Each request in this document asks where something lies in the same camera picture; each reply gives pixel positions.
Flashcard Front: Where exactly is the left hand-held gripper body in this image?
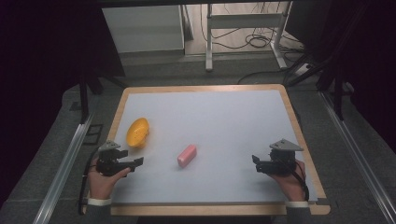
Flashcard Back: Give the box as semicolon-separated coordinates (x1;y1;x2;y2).
95;139;129;177

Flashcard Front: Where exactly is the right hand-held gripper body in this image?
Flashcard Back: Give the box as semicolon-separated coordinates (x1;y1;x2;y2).
262;138;304;177

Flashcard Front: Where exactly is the person's left hand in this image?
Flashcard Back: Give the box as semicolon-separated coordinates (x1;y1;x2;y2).
87;158;132;201

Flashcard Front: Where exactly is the person's right hand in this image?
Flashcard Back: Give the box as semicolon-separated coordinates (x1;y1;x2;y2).
269;159;308;203

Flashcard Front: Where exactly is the yellow mango-shaped object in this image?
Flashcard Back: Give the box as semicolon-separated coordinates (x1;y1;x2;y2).
125;117;150;148

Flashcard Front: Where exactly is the white table mat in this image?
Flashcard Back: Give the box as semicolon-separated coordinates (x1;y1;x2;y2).
111;90;318;204

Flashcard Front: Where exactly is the pink soap bar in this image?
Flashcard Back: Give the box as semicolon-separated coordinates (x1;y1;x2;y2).
177;144;198;169

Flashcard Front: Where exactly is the black metal stand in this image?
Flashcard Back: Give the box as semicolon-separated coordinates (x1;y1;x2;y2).
288;3;375;121
77;69;129;125

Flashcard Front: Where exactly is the white power strip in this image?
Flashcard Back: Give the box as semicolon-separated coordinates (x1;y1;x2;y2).
293;63;313;77

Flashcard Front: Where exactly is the dark curtain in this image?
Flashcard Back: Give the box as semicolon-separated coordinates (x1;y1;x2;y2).
285;0;396;153
0;0;126;209

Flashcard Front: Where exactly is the white cabinet panel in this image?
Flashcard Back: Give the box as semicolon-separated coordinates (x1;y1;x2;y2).
101;5;186;54

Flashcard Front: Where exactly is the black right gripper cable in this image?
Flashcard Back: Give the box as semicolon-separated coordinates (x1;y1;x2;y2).
281;158;310;202

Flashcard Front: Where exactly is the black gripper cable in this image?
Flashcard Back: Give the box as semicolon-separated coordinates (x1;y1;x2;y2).
78;146;101;217
281;158;310;202

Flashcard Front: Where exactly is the black floor bracket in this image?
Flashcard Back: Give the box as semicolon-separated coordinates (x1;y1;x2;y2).
81;123;105;146

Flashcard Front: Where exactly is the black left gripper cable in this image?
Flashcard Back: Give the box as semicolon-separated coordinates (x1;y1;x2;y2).
78;146;101;217

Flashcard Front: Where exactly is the aluminium rail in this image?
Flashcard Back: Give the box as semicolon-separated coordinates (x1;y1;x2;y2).
32;113;95;224
318;91;396;224

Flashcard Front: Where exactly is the tangle of black floor cables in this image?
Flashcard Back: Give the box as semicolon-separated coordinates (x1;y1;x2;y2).
199;2;305;54

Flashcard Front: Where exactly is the white desk frame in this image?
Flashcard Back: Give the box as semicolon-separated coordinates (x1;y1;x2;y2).
205;1;294;73

